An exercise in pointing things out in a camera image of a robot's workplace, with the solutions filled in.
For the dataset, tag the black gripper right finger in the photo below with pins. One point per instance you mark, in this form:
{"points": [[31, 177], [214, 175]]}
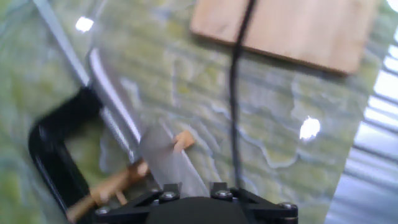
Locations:
{"points": [[270, 213]]}

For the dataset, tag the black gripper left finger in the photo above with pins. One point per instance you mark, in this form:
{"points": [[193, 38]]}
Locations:
{"points": [[124, 213]]}

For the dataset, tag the stainless steel cleaver knife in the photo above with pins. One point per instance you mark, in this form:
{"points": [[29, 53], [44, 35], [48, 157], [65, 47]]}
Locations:
{"points": [[161, 155]]}

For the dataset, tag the wooden knife rack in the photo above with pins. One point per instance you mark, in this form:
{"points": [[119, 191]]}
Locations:
{"points": [[109, 186]]}

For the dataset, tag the black C-clamp with steel screw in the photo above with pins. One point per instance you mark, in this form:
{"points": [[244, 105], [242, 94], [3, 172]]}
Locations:
{"points": [[59, 146]]}

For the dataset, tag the green marble pattern mat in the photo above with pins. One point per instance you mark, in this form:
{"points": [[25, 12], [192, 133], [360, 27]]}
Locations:
{"points": [[202, 93]]}

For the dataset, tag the bamboo cutting board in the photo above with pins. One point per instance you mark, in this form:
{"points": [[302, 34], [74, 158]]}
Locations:
{"points": [[295, 31]]}

